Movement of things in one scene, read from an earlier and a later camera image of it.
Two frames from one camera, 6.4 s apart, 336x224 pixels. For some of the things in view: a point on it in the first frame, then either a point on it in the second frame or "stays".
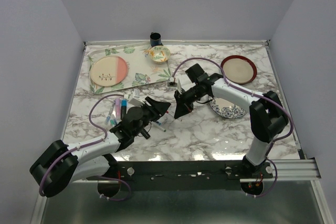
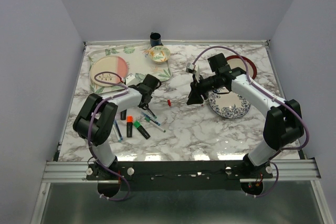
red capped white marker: x=173 y=115 -> x=203 y=100
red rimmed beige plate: x=239 y=70 stays
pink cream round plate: x=109 y=71 stays
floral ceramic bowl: x=159 y=54 stays
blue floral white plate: x=226 y=109 stays
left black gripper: x=157 y=109 -> x=137 y=85
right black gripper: x=183 y=107 -> x=195 y=96
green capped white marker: x=154 y=124 stays
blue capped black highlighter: x=123 y=108 stays
